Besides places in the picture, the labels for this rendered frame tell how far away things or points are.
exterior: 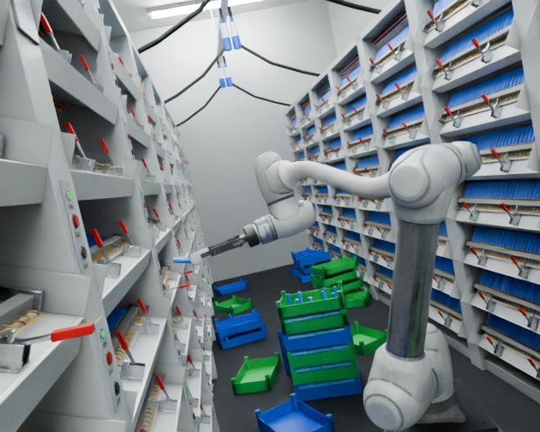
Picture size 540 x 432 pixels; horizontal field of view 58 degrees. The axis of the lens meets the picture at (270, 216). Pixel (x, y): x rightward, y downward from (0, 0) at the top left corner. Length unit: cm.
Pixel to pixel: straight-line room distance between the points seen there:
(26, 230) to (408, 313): 95
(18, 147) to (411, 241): 90
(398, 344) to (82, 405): 89
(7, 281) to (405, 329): 97
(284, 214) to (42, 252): 108
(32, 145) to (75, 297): 19
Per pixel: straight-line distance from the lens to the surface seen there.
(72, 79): 96
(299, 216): 164
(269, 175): 162
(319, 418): 220
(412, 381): 139
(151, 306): 137
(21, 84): 68
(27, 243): 67
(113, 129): 136
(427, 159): 118
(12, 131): 67
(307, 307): 226
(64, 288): 66
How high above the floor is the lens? 104
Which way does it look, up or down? 4 degrees down
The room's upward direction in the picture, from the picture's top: 12 degrees counter-clockwise
